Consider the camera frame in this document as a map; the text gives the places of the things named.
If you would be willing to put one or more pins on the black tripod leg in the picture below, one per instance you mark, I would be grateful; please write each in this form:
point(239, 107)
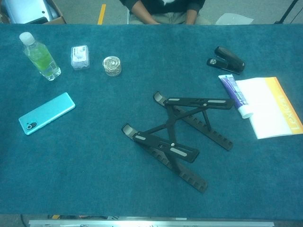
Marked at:
point(287, 11)

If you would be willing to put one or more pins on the small yellow object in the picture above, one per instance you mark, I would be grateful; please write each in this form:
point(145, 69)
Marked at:
point(55, 216)

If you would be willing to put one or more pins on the seated person in black top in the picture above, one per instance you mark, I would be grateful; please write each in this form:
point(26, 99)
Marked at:
point(170, 17)

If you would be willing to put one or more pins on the person's left forearm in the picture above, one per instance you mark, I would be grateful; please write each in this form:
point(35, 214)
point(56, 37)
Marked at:
point(191, 16)

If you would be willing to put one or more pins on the turquoise smartphone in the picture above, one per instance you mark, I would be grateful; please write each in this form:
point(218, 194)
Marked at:
point(47, 113)

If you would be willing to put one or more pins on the white grey device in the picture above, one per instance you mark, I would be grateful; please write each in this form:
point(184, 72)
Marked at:
point(26, 9)

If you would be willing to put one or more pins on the teal table cloth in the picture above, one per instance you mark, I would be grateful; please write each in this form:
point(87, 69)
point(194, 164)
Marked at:
point(94, 165)

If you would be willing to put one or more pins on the clear bottle green label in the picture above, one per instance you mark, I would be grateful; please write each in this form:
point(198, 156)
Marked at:
point(40, 56)

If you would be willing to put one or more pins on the clear box purple print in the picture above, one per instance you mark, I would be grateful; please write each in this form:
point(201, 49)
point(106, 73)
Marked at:
point(80, 58)

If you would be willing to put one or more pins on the brown cardboard box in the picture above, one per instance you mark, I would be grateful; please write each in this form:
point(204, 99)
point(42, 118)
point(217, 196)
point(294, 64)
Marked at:
point(58, 19)

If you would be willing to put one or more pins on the round clear paperclip container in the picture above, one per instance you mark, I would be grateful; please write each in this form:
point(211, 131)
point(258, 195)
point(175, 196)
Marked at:
point(112, 66)

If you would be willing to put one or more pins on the white paper sheet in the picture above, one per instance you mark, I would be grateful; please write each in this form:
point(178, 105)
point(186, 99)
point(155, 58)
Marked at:
point(232, 19)

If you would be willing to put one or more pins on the purple white tube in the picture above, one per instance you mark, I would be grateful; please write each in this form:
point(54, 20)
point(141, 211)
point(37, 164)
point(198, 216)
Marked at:
point(234, 92)

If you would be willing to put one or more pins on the black stapler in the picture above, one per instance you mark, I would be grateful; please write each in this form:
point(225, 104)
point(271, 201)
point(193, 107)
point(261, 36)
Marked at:
point(227, 60)

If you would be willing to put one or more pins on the yellow floor tape strip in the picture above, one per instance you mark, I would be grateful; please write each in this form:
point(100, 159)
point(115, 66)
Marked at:
point(101, 14)

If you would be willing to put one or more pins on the white yellow booklet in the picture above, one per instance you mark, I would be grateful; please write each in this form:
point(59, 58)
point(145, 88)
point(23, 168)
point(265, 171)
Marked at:
point(265, 106)

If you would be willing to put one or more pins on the person's right forearm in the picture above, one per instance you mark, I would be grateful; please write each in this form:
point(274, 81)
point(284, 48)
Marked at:
point(142, 14)

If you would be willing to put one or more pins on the black folding stand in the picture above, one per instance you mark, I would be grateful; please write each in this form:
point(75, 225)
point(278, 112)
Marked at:
point(182, 153)

